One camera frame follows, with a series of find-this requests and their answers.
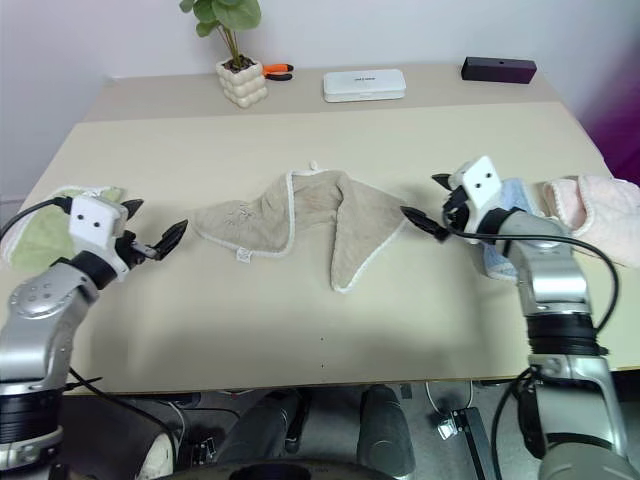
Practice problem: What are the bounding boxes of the thin white cable loop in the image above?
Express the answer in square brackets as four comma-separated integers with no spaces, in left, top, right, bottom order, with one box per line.
[424,380,477,417]

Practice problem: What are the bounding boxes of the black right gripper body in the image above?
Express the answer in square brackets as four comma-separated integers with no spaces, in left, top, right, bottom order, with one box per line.
[441,185,484,246]

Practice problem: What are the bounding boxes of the white shoe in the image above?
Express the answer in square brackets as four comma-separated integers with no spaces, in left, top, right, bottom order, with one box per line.
[133,431,177,480]

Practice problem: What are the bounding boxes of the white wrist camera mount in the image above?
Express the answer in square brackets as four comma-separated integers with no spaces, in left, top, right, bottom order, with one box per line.
[451,155,506,222]
[67,195,133,277]

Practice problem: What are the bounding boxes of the black round base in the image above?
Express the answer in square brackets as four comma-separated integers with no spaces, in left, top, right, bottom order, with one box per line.
[171,457,404,480]

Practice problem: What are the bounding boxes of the black floor bracket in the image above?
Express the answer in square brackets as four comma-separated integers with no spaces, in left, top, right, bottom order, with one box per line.
[448,406,496,480]

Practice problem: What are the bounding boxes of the white bubble plant pot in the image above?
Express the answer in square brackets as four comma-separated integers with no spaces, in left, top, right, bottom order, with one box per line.
[215,56,270,110]

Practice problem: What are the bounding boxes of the dark rectangular box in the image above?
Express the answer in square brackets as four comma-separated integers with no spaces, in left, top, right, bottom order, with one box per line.
[460,55,538,85]

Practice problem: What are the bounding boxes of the blue towel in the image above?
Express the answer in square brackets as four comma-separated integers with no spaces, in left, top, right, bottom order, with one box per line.
[480,176,547,285]

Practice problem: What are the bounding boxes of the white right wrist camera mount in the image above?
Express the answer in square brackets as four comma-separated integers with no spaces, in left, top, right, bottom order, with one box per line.
[451,155,506,222]

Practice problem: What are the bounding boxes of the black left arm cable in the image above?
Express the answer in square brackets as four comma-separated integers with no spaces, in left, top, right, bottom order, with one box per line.
[0,196,72,241]

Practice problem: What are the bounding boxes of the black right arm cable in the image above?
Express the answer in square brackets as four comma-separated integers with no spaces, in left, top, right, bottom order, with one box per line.
[446,226,623,334]

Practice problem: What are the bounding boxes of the beige towel with white trim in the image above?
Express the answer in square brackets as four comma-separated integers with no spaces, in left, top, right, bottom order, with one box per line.
[189,159,409,295]

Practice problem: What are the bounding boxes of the green leafy plant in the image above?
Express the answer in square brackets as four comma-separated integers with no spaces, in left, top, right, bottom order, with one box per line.
[179,0,263,69]

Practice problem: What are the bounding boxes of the dark rounded shape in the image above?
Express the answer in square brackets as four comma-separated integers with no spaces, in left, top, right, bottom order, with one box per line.
[356,383,417,475]

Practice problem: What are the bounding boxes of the pink towel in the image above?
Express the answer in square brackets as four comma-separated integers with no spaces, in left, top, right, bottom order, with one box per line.
[541,173,640,270]

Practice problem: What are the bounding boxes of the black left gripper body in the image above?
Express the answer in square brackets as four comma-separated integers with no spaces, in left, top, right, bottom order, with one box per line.
[115,230,154,270]

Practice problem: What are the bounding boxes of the orange handled pliers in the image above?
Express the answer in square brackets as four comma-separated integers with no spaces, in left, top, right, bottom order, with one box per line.
[260,62,296,83]

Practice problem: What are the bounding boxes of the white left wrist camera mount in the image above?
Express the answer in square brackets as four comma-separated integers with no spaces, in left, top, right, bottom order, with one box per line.
[67,195,133,277]

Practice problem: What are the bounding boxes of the white rectangular case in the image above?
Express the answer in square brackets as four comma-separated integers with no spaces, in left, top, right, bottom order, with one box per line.
[321,68,407,104]

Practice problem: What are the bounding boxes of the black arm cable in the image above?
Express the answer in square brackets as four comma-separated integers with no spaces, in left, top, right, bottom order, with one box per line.
[0,196,72,241]
[446,226,623,334]

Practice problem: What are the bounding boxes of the green towel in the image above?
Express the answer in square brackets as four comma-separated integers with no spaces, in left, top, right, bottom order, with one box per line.
[0,185,127,272]

